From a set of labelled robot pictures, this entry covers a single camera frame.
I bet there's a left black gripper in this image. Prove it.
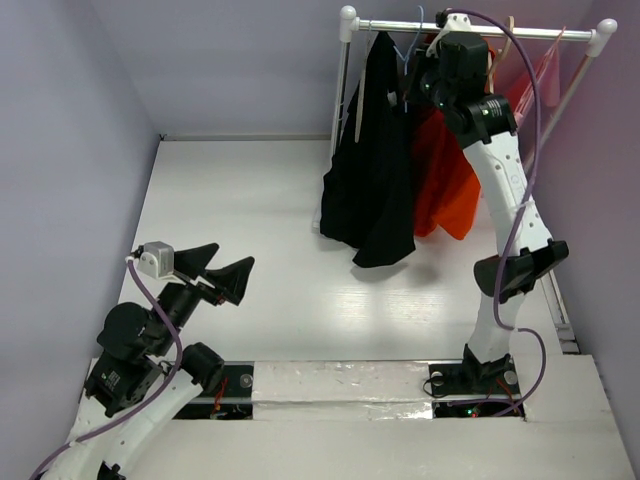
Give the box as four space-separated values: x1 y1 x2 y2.
152 241 256 352

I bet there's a dark red hanging shirt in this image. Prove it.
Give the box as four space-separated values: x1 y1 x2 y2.
411 106 439 237

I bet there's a light blue wire hanger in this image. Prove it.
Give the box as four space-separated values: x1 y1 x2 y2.
395 4 425 114

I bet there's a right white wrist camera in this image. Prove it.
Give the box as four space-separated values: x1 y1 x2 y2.
435 11 472 35

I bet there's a pink hanging shirt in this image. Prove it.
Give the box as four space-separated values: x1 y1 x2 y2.
507 45 561 125

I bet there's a beige plastic hanger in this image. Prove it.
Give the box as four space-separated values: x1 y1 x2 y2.
354 29 372 144

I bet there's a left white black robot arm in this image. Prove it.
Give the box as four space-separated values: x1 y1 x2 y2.
31 241 255 479

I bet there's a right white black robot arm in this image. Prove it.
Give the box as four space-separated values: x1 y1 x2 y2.
409 31 569 398

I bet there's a black t shirt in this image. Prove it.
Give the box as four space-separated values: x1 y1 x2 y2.
320 32 415 268

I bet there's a white clothes rack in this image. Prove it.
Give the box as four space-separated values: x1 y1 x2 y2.
311 4 619 231

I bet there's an orange hanging shirt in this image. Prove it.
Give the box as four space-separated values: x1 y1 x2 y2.
432 44 501 241

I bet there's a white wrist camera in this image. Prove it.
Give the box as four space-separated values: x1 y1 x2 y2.
435 11 472 35
132 241 175 279

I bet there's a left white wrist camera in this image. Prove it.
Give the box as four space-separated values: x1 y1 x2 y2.
132 241 175 279

